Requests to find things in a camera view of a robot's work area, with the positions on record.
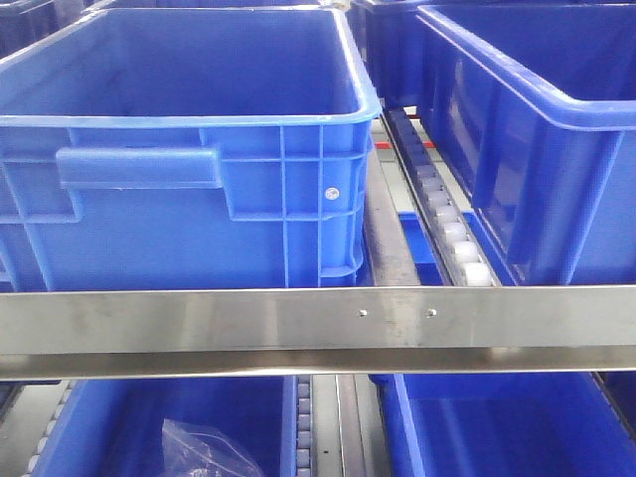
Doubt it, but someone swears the blue bin upper right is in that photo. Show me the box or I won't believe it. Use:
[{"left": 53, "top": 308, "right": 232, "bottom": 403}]
[{"left": 416, "top": 3, "right": 635, "bottom": 285}]

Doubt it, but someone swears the lower left blue bin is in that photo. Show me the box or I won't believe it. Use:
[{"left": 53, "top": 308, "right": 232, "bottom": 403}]
[{"left": 34, "top": 376, "right": 298, "bottom": 477}]

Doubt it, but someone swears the steel rack front rail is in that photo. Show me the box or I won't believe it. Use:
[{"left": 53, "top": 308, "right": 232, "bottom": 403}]
[{"left": 1, "top": 285, "right": 635, "bottom": 381}]

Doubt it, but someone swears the lower right blue bin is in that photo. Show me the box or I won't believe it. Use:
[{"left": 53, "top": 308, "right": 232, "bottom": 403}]
[{"left": 371, "top": 373, "right": 635, "bottom": 476}]

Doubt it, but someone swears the clear plastic bag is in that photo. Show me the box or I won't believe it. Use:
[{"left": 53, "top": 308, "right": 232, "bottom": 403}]
[{"left": 162, "top": 419, "right": 264, "bottom": 477}]

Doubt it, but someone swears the white roller conveyor track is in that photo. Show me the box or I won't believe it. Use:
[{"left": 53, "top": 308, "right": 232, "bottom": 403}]
[{"left": 381, "top": 109, "right": 501, "bottom": 287}]

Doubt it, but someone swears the blue bin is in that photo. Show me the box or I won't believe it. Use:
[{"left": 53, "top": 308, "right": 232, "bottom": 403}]
[
  {"left": 371, "top": 373, "right": 635, "bottom": 476},
  {"left": 416, "top": 3, "right": 635, "bottom": 285},
  {"left": 34, "top": 376, "right": 298, "bottom": 477}
]

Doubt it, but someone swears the large blue crate front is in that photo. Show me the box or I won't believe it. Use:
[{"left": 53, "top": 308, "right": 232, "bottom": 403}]
[{"left": 1, "top": 7, "right": 381, "bottom": 292}]

